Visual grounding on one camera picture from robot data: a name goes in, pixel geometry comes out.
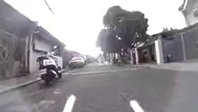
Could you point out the pale car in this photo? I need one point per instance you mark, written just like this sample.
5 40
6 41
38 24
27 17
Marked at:
76 62

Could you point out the grey wall with gate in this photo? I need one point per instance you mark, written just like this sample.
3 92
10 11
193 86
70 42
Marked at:
190 47

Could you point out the low buildings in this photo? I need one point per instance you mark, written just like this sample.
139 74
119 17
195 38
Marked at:
145 50

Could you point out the white building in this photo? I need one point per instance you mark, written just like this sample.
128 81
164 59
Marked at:
41 46

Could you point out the metal gate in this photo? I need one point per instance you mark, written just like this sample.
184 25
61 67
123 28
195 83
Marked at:
6 55

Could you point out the grey asphalt road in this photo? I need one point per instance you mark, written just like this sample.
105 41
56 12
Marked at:
102 88

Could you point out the large round tree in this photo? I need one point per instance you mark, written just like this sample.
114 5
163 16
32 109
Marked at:
123 27

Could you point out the robot's own part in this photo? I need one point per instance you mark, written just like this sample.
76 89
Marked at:
137 108
67 108

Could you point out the parked scooter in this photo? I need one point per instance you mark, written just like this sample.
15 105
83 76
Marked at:
49 70

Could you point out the grey pavement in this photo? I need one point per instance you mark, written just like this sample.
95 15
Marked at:
15 83

